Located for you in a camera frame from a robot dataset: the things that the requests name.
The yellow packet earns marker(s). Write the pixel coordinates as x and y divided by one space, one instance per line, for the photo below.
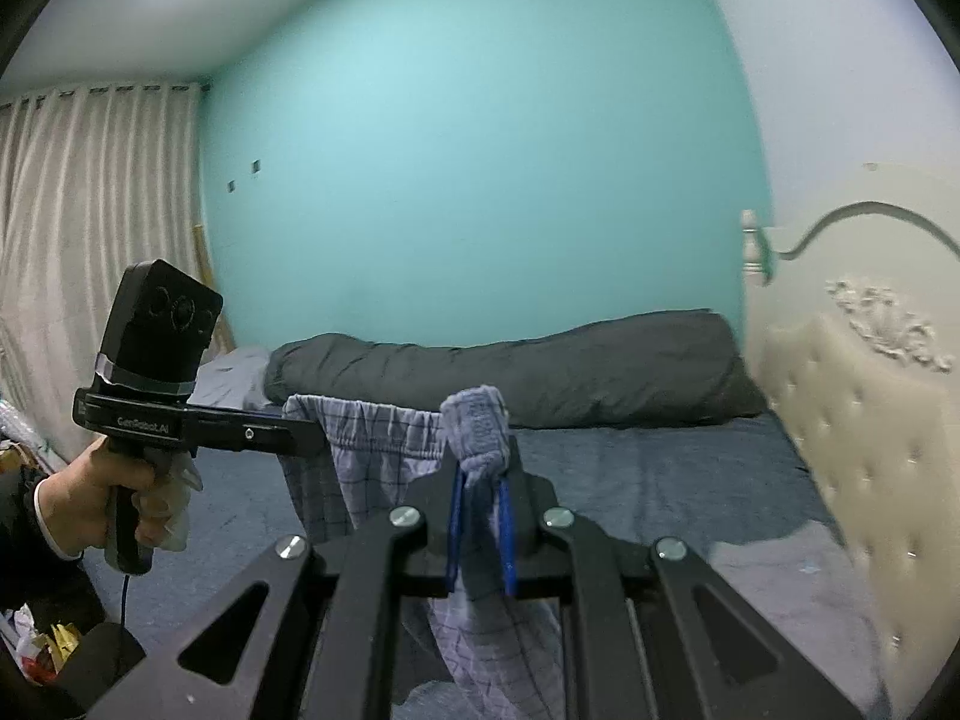
64 641

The dark grey rolled duvet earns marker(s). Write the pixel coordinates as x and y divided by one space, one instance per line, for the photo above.
600 375

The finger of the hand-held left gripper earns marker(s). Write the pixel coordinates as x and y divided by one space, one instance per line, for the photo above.
255 435

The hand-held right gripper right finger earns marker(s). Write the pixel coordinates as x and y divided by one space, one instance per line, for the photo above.
508 540

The white plastic bag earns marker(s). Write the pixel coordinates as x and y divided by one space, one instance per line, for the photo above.
22 641

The clear plastic wrap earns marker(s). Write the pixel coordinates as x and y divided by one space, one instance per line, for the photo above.
19 427

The cream curtain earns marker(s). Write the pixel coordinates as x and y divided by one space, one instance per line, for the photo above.
75 240

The person's leg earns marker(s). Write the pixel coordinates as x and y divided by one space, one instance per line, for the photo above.
90 679

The cream tufted headboard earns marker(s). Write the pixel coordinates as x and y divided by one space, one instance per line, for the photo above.
862 427

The person's left hand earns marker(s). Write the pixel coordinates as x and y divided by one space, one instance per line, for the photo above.
79 502

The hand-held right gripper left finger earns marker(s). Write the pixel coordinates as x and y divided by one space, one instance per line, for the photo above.
454 532

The blue-grey bedspread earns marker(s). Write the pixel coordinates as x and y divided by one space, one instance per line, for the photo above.
675 480

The person's left forearm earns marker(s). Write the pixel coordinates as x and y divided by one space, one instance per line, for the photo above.
30 540

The blue plaid pants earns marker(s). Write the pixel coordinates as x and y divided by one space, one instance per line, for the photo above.
375 450

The light grey pillow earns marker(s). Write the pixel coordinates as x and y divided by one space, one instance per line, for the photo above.
232 375

